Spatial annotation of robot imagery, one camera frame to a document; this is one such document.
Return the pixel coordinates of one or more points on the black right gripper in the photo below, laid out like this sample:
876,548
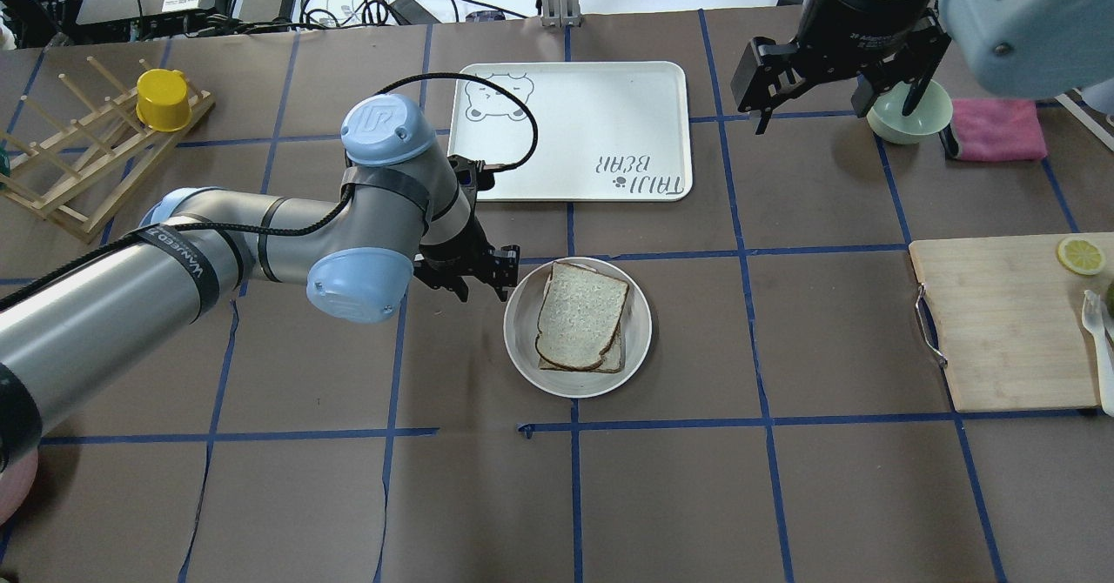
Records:
855,28

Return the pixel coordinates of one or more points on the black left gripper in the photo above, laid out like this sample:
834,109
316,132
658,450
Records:
459,257

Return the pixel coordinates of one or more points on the white round plate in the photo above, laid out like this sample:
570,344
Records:
521,328

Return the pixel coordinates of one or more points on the brown-crust bread slice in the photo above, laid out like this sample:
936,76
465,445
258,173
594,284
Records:
580,315

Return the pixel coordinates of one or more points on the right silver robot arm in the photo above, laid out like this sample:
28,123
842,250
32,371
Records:
1030,49

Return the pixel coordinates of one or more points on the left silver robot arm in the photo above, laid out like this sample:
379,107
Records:
406,211

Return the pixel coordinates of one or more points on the bread slice on plate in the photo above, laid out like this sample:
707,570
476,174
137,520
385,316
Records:
612,362

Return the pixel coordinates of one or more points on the green bowl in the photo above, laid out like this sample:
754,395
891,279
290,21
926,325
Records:
932,115

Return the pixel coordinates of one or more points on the pink cloth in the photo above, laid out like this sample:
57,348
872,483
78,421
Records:
993,130

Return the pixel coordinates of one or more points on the white bear tray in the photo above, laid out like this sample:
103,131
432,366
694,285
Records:
614,131

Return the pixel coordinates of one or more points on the bamboo cutting board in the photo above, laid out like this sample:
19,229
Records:
1008,322

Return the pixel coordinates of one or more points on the lemon half slice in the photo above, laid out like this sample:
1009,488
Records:
1080,256

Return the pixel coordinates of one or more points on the yellow lid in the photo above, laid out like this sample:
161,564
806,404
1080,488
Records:
163,100

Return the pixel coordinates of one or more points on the wooden rack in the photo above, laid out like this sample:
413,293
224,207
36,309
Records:
81,175

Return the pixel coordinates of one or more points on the white wire cup rack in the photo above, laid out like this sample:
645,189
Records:
1098,123

